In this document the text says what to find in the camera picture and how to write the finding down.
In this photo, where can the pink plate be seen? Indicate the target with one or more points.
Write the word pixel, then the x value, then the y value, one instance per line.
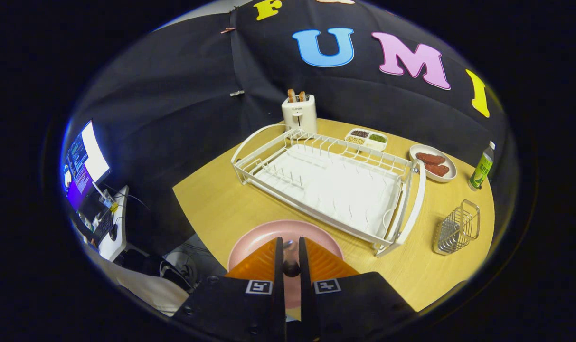
pixel 259 237

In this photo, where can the white desk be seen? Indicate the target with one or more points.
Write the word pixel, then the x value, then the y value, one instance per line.
pixel 119 242

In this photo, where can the green drink bottle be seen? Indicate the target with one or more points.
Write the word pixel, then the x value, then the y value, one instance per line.
pixel 482 168

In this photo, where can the white plate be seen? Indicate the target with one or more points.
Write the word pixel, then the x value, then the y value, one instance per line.
pixel 451 164

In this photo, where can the brown meat piece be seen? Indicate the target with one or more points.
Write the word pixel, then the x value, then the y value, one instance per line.
pixel 430 158
pixel 438 169

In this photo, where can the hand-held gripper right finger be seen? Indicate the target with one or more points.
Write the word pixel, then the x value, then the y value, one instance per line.
pixel 304 285

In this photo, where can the white divided bean tray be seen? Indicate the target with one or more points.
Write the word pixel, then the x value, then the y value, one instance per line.
pixel 366 138

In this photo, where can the white toaster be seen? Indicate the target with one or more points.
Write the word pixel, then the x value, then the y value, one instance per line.
pixel 299 116

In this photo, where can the computer monitor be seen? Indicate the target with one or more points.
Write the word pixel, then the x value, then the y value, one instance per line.
pixel 86 161

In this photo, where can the black backdrop cloth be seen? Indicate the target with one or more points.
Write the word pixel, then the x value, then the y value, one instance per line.
pixel 183 95

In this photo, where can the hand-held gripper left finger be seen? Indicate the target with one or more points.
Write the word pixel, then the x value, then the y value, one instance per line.
pixel 279 285

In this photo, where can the white clip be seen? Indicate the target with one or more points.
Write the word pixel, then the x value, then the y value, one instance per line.
pixel 237 93

